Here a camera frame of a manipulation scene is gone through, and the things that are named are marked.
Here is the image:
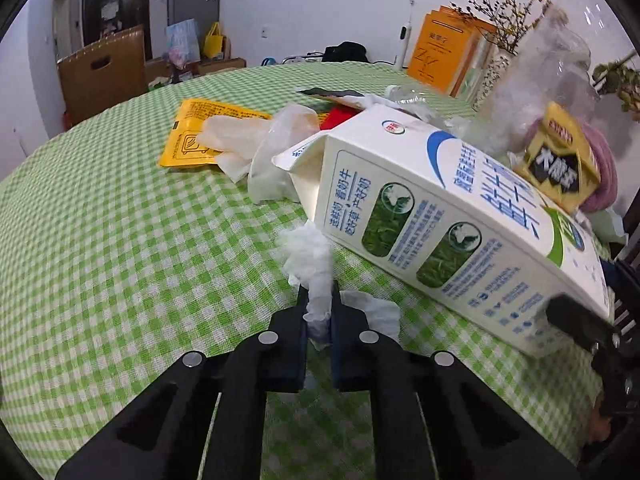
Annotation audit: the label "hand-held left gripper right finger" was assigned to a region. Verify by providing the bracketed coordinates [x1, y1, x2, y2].
[330, 282, 581, 480]

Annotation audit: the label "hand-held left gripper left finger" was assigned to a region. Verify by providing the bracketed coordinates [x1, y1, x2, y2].
[55, 285, 308, 480]

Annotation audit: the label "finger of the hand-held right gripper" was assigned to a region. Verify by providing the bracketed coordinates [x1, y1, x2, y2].
[545, 294, 618, 356]

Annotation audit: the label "white tissue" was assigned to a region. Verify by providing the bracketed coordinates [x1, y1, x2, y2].
[277, 222, 401, 353]

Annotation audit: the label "white milk carton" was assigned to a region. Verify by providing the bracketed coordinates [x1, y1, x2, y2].
[271, 105, 613, 358]

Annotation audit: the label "yellow plastic packet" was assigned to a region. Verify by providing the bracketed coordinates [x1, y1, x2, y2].
[158, 99, 273, 171]

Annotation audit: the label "dark wooden spindle chair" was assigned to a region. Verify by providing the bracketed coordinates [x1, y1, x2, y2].
[600, 255, 640, 341]

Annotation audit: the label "pink ribbed vase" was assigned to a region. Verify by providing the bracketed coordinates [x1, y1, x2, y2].
[530, 117, 620, 213]

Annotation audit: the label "yellow black snack packet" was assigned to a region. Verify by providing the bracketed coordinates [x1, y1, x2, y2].
[512, 101, 601, 213]

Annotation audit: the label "white plastic bag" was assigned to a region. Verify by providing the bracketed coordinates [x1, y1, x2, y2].
[247, 104, 321, 205]

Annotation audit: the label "green checked tablecloth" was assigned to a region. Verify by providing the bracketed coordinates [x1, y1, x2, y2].
[0, 60, 626, 480]

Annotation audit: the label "red packet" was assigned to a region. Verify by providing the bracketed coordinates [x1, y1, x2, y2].
[320, 107, 358, 131]

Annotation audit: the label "pink artificial flower bouquet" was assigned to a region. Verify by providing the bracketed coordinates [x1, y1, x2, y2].
[592, 52, 640, 121]

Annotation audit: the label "tall clear glass vase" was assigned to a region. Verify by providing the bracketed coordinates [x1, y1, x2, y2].
[480, 5, 601, 156]

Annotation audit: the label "white patterned vase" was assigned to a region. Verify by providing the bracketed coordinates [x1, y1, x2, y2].
[472, 50, 516, 111]

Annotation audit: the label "black silver packet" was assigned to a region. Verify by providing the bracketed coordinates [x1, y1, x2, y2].
[296, 87, 371, 111]

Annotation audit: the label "crushed clear plastic bottle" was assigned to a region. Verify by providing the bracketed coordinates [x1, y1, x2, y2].
[385, 85, 481, 136]

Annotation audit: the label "orange cardboard box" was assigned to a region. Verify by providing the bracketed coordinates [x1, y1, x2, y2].
[407, 10, 498, 96]

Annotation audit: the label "black bag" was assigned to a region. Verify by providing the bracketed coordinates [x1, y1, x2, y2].
[322, 41, 371, 63]

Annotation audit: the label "open cardboard box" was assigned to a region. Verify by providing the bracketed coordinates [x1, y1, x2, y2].
[197, 55, 247, 76]

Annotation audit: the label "dry budded branches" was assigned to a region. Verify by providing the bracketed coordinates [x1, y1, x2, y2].
[450, 0, 551, 56]

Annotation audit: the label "white electric toothbrush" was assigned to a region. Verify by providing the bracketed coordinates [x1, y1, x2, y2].
[397, 0, 416, 68]

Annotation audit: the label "yellow tote bag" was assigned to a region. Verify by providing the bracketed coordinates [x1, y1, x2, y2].
[201, 22, 227, 58]

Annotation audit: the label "brown wooden chair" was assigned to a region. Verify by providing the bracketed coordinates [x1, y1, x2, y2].
[56, 25, 151, 126]

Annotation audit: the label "blue printed gift bag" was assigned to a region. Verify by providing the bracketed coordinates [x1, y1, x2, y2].
[165, 19, 202, 63]

